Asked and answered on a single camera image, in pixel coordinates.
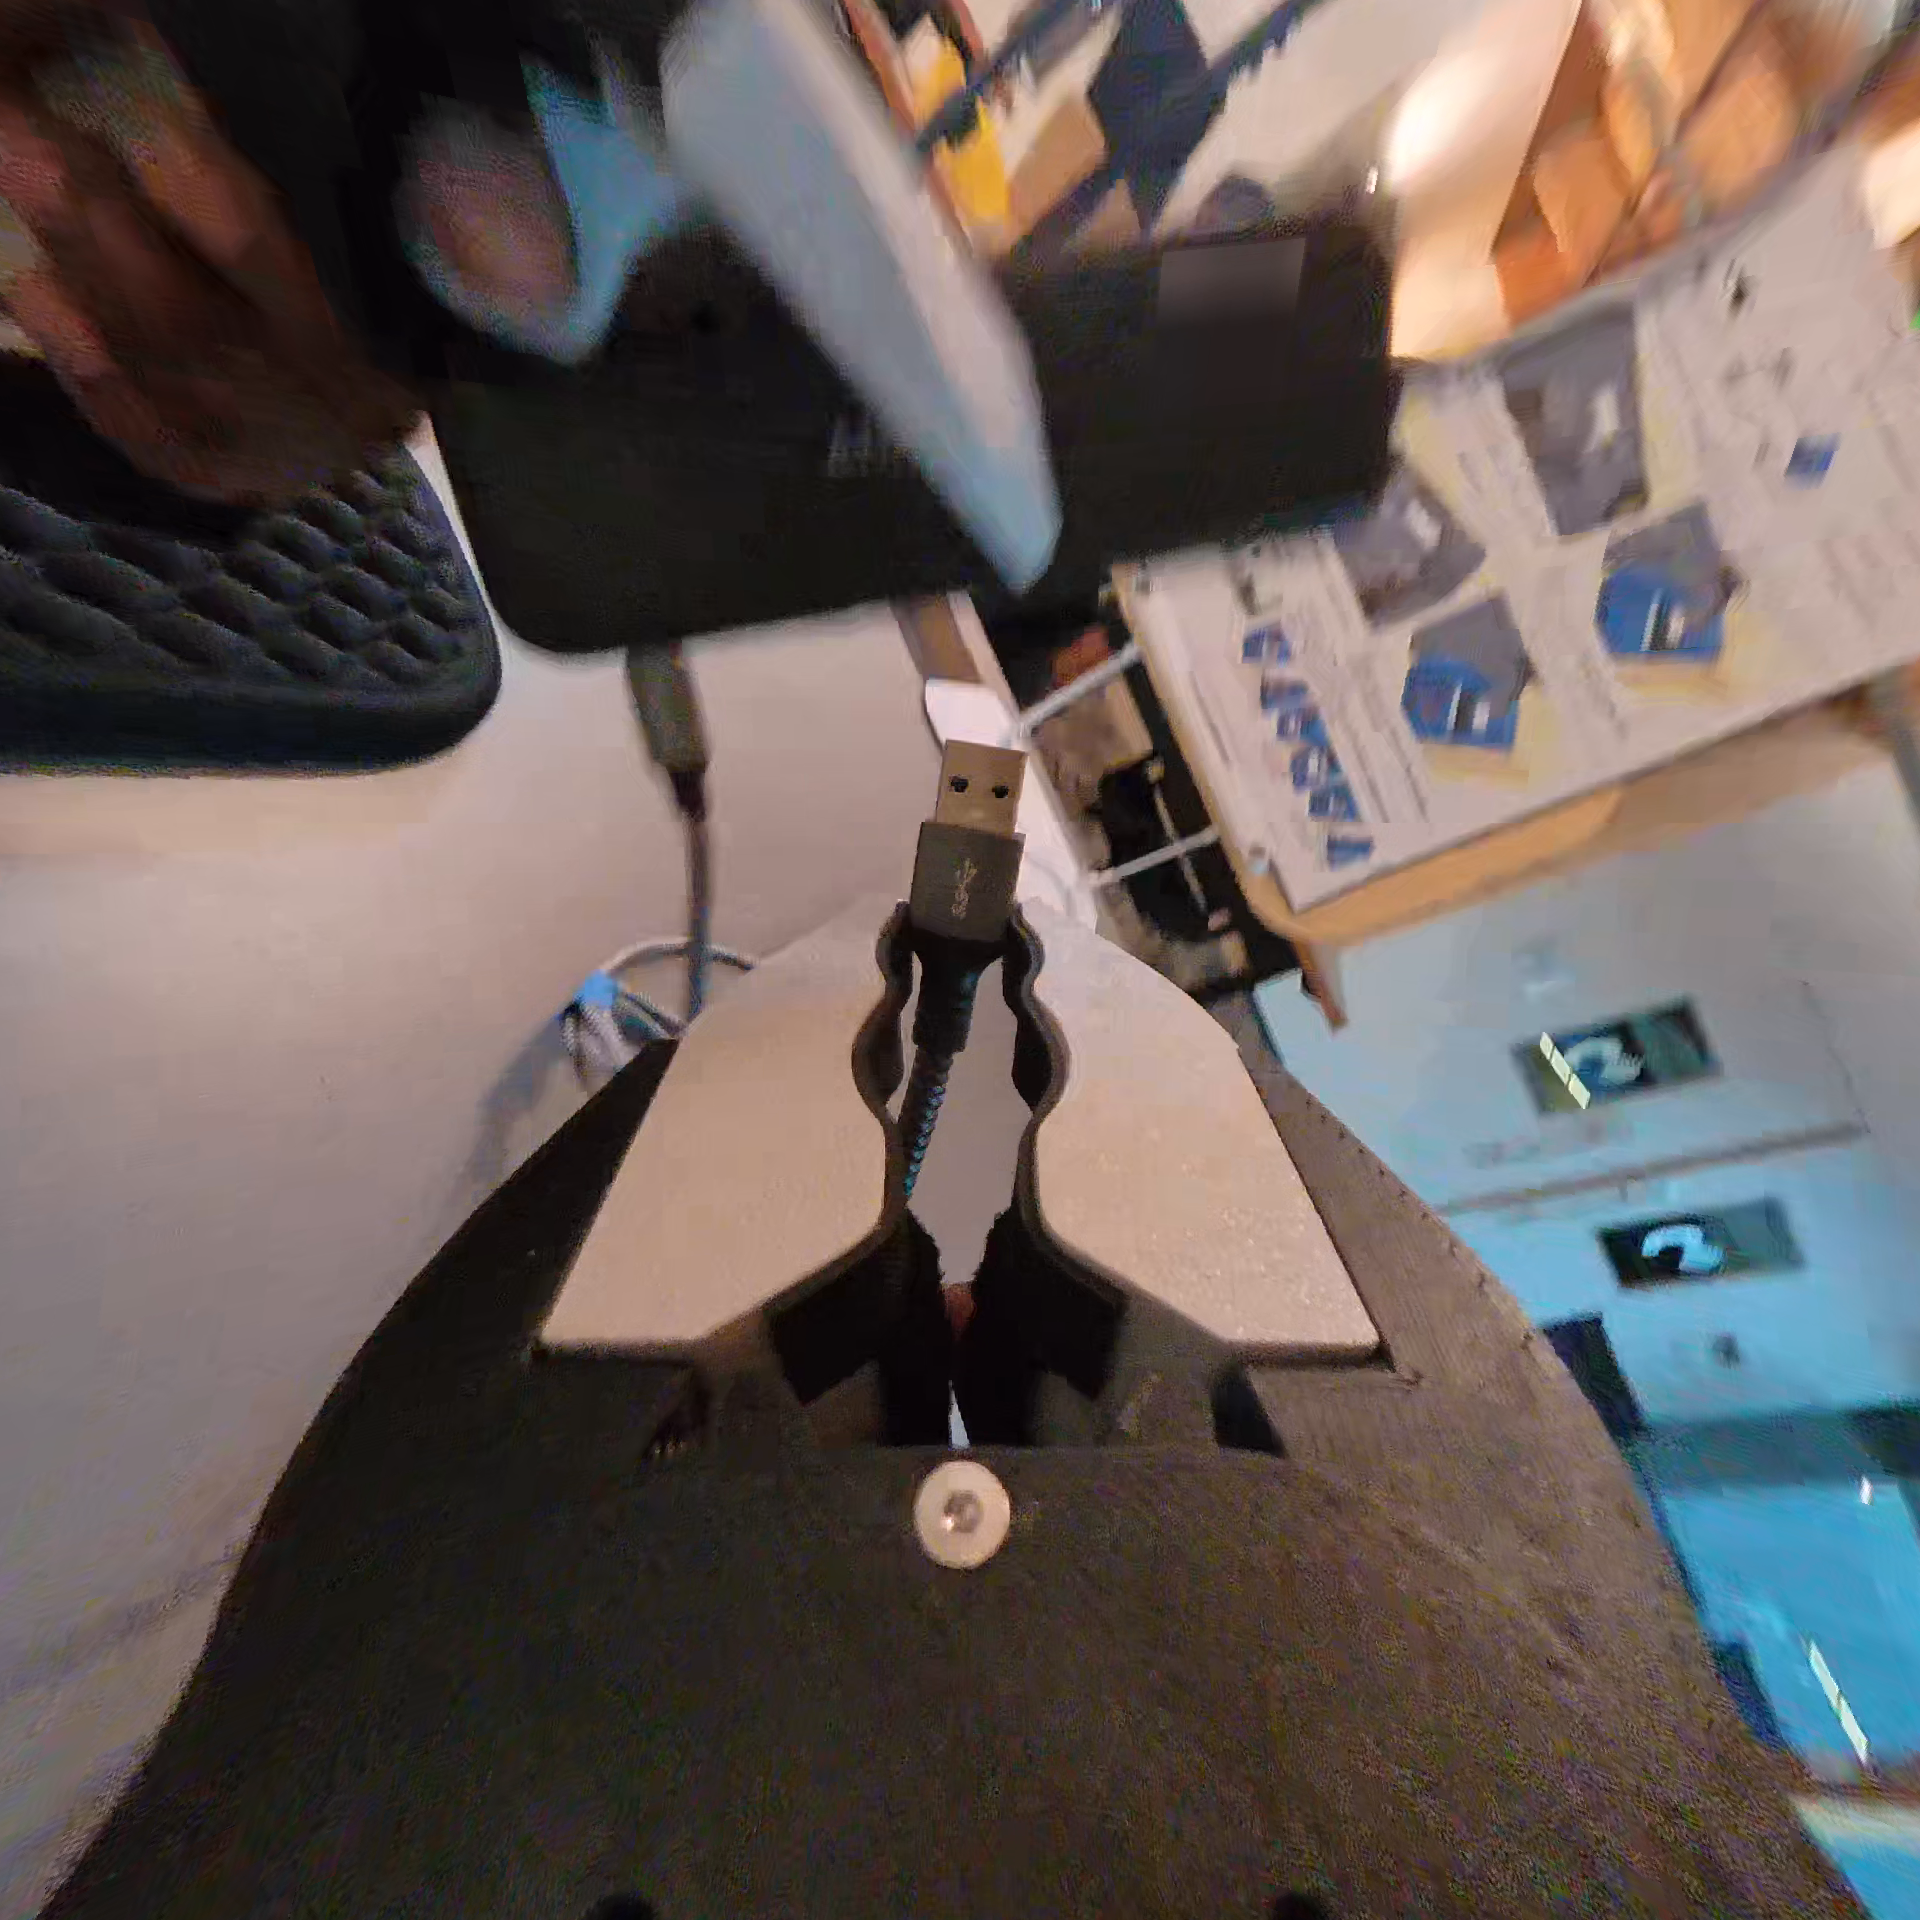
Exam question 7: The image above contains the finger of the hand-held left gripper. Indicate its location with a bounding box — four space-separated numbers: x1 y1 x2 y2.
661 0 1067 593

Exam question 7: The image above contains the black usb hub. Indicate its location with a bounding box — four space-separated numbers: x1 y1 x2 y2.
433 211 1404 656

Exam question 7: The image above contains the phone sign window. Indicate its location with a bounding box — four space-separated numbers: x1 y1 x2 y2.
1512 1000 1721 1115
1597 1201 1805 1289

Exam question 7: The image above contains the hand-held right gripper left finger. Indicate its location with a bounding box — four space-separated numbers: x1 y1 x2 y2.
538 896 940 1357

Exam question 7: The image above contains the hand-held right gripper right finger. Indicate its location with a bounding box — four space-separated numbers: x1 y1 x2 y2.
984 902 1383 1362

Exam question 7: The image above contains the person's left hand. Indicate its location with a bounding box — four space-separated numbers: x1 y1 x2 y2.
0 23 591 506

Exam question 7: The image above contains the printed instruction poster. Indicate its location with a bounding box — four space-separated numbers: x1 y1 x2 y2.
1123 152 1920 921

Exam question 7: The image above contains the black quilted pad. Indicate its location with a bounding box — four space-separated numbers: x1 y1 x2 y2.
0 359 505 778

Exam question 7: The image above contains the grey braided usb cable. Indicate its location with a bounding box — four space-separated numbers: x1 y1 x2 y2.
561 643 1037 1211

